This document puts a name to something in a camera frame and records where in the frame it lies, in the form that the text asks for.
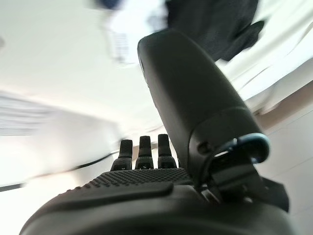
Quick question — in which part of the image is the white bed sheet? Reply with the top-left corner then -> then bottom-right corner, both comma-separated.
215,0 -> 313,116

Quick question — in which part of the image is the white and blue garment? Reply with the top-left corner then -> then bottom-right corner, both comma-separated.
97,0 -> 172,65

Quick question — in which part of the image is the black garment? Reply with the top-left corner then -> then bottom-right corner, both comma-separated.
165,0 -> 266,62

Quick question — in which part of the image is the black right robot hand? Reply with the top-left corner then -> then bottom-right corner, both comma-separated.
19,29 -> 291,235

